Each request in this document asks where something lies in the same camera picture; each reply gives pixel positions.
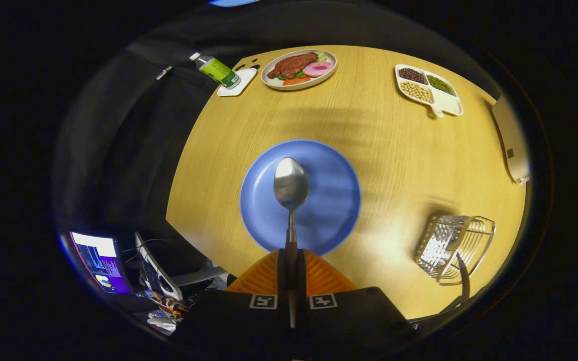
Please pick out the white toaster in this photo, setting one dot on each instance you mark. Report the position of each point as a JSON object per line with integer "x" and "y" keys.
{"x": 512, "y": 145}

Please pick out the blue plate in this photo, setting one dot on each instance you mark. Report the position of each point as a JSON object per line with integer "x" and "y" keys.
{"x": 329, "y": 200}

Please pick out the lit computer screen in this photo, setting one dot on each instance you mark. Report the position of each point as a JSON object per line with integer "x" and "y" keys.
{"x": 101, "y": 263}

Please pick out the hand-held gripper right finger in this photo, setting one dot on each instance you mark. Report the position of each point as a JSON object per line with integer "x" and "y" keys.
{"x": 300, "y": 271}

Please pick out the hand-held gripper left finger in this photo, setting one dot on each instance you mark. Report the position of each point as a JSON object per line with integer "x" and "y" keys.
{"x": 283, "y": 271}

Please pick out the green plastic bottle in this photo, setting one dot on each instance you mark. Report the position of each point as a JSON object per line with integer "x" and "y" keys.
{"x": 219, "y": 71}

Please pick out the white coaster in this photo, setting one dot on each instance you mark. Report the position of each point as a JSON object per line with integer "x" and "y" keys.
{"x": 244, "y": 82}

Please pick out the white divided dish of beans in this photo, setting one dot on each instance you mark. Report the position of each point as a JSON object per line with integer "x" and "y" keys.
{"x": 447, "y": 103}

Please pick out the metal spoon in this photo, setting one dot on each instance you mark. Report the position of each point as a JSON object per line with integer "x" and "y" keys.
{"x": 291, "y": 185}

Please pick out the white monitor stand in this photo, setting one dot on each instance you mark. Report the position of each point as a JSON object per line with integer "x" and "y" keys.
{"x": 161, "y": 278}

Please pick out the plate of meat and vegetables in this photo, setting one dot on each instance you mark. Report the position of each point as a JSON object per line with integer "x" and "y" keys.
{"x": 294, "y": 65}

